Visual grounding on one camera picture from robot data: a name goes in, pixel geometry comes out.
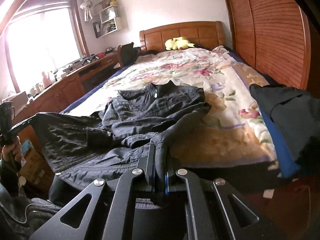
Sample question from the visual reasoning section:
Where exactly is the window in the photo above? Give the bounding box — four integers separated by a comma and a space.
4, 0, 89, 93

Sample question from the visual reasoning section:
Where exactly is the yellow plush toy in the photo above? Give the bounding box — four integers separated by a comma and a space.
164, 37, 195, 50

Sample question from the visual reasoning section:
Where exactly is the blue cloth on bed edge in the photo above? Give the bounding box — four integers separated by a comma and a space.
261, 110, 301, 178

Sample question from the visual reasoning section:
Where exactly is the wooden chair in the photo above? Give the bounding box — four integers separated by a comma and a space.
117, 42, 137, 68

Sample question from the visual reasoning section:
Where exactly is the floral bed blanket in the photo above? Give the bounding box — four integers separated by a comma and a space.
65, 47, 279, 170

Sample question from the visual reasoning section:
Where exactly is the left hand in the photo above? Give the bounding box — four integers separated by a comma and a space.
2, 136, 22, 163

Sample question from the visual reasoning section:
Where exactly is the black jacket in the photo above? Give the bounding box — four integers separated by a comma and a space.
28, 80, 212, 207

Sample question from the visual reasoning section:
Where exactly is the wooden desk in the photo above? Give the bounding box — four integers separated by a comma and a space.
10, 52, 121, 123

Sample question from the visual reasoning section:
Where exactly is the wooden wardrobe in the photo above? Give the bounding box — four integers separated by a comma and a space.
226, 0, 319, 98

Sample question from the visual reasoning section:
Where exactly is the dark clothes pile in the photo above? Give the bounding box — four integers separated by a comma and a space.
249, 84, 319, 168

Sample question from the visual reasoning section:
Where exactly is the white wall shelf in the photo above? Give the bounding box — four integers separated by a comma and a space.
93, 5, 123, 38

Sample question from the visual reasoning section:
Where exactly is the tied white curtain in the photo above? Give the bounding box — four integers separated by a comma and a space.
80, 0, 93, 22

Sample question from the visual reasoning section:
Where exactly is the wooden headboard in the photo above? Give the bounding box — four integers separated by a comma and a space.
139, 21, 226, 51

